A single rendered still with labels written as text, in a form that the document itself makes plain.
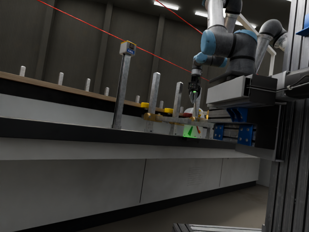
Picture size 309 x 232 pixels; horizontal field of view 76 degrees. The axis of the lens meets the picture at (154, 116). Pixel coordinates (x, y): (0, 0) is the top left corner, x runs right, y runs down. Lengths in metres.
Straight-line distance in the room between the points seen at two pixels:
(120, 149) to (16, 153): 0.53
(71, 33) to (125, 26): 2.76
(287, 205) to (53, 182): 1.16
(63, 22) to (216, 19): 11.17
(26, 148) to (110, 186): 0.69
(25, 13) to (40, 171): 11.73
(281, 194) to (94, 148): 0.90
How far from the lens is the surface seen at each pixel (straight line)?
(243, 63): 1.04
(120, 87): 1.20
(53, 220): 1.44
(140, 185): 1.69
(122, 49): 1.26
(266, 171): 4.01
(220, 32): 1.08
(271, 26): 1.56
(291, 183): 0.95
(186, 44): 11.97
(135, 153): 1.32
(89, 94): 1.28
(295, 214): 0.95
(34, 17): 12.53
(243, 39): 1.09
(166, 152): 1.51
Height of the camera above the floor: 0.75
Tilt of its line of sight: 3 degrees up
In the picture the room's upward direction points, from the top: 8 degrees clockwise
